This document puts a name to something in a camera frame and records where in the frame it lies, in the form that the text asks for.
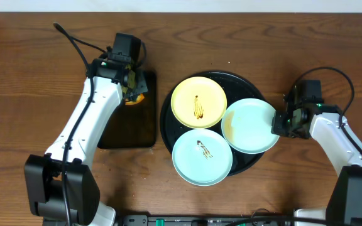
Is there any green and yellow sponge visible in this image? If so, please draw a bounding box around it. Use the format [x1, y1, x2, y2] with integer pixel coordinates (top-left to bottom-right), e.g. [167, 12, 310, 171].
[125, 94, 145, 105]

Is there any pale green plate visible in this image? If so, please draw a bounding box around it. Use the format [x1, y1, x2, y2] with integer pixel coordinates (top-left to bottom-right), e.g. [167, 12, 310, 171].
[221, 98, 280, 154]

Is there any yellow plate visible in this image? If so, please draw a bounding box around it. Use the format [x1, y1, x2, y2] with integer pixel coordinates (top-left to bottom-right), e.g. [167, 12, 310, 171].
[170, 77, 227, 129]

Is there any pale blue plate front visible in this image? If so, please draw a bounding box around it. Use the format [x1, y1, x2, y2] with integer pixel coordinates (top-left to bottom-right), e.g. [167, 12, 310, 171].
[172, 129, 233, 186]

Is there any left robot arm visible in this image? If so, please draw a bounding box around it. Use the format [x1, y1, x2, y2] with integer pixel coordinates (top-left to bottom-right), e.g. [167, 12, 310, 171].
[24, 58, 147, 225]

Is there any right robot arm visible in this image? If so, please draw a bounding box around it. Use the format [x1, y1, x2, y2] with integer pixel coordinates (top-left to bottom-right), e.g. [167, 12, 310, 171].
[271, 103, 362, 225]

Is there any black rectangular tray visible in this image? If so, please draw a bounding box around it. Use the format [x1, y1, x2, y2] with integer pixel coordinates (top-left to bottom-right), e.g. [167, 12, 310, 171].
[97, 71, 156, 149]

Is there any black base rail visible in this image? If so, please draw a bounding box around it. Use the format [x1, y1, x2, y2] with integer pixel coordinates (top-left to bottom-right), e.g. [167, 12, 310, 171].
[114, 213, 295, 226]

